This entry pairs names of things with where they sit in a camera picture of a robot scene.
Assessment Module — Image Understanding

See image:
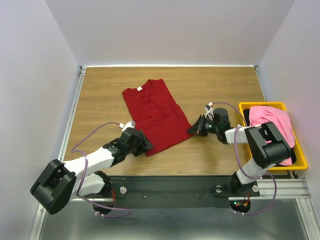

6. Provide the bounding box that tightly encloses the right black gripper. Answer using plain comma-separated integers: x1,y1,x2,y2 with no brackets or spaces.
185,114,219,136

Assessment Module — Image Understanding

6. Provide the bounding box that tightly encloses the red t shirt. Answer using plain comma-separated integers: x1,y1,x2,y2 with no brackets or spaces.
122,79,191,157

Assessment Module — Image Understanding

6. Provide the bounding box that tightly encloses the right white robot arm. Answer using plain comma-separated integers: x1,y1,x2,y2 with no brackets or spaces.
187,113,292,195

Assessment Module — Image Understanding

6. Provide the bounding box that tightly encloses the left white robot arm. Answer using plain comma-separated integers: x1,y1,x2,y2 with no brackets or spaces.
30,127,154,215

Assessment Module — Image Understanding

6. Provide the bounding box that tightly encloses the black garment in bin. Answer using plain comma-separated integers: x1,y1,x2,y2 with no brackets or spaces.
242,107,300,168

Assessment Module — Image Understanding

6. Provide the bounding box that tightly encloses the pink t shirt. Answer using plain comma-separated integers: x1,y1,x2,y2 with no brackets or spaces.
249,105,297,167

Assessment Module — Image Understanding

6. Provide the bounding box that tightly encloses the yellow plastic bin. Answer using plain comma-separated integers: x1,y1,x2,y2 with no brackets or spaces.
238,102,308,171

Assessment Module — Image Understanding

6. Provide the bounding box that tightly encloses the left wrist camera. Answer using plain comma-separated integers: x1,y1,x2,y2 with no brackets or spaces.
119,120,142,137

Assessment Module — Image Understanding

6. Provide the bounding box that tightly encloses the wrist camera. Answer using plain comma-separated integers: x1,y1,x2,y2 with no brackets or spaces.
213,108,231,131
119,120,142,137

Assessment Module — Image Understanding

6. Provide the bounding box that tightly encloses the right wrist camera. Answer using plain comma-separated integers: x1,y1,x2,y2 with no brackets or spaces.
213,108,231,131

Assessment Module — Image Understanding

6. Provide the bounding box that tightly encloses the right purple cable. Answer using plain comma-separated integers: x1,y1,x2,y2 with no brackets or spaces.
204,101,277,216

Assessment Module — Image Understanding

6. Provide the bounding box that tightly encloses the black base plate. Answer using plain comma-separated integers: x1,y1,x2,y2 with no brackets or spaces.
87,175,260,209

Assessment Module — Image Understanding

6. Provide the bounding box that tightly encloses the aluminium frame rail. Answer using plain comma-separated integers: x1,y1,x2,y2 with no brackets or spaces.
29,66,87,240

